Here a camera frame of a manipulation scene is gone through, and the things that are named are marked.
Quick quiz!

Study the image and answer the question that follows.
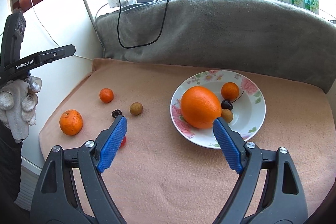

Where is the red cherry tomato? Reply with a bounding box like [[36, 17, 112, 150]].
[[119, 136, 126, 148]]

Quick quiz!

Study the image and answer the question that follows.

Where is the brown longan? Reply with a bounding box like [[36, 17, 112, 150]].
[[221, 109, 234, 123], [129, 102, 143, 116]]

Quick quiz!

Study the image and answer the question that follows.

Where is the dark cherry without stem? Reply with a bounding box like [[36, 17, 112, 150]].
[[111, 109, 122, 119]]

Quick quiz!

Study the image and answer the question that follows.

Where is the dark cherry with stem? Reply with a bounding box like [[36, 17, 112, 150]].
[[221, 92, 244, 111]]

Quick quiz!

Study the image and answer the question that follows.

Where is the small mandarin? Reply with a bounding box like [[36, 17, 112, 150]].
[[99, 88, 114, 103], [220, 82, 240, 102]]

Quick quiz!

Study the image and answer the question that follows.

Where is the white gloved left hand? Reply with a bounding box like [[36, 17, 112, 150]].
[[1, 76, 42, 143]]

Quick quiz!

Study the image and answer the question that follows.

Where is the medium orange tangerine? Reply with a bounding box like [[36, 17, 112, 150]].
[[59, 109, 84, 136]]

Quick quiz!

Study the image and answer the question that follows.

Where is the floral white plate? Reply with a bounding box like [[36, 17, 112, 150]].
[[170, 69, 266, 149]]

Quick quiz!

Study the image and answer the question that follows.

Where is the pink beige blanket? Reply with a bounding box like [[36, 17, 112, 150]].
[[39, 59, 335, 223]]

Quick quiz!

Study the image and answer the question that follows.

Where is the large orange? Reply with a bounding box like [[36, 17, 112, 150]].
[[181, 86, 222, 129]]

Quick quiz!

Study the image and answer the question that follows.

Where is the grey green cushion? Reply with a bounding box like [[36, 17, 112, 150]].
[[95, 0, 335, 92]]

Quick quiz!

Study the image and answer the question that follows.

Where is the white cable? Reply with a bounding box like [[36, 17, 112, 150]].
[[26, 0, 94, 60]]

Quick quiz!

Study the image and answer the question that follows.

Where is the black cable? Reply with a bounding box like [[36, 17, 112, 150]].
[[116, 0, 177, 50]]

